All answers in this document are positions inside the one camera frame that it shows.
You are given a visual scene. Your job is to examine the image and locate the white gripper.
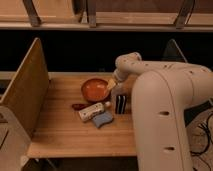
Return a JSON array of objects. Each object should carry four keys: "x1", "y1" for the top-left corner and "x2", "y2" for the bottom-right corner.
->
[{"x1": 107, "y1": 69, "x2": 128, "y2": 90}]

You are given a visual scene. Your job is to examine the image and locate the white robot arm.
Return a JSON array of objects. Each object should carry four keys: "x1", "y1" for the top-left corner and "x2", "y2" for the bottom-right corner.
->
[{"x1": 113, "y1": 52, "x2": 213, "y2": 171}]

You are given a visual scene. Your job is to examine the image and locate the black white striped eraser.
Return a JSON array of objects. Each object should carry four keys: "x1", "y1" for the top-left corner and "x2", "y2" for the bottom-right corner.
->
[{"x1": 115, "y1": 95, "x2": 127, "y2": 114}]

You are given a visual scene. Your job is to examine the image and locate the orange bowl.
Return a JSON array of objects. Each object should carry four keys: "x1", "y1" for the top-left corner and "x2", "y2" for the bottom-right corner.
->
[{"x1": 81, "y1": 78, "x2": 110, "y2": 102}]

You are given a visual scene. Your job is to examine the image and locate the blue sponge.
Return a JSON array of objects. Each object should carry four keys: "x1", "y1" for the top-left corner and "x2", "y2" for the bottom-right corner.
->
[{"x1": 92, "y1": 111, "x2": 113, "y2": 128}]

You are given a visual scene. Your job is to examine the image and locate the dark red spoon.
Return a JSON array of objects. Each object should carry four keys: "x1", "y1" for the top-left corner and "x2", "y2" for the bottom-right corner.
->
[{"x1": 71, "y1": 104, "x2": 90, "y2": 111}]

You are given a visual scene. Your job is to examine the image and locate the dark right side panel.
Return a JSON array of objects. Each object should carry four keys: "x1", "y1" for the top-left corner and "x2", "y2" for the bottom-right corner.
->
[{"x1": 162, "y1": 39, "x2": 187, "y2": 63}]

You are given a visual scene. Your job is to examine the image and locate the wooden side panel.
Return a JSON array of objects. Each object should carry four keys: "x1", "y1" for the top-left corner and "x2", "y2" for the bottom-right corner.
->
[{"x1": 0, "y1": 38, "x2": 49, "y2": 140}]

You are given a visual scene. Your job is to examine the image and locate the black cables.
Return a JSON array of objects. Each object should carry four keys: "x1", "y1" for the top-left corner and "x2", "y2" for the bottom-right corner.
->
[{"x1": 186, "y1": 111, "x2": 213, "y2": 171}]

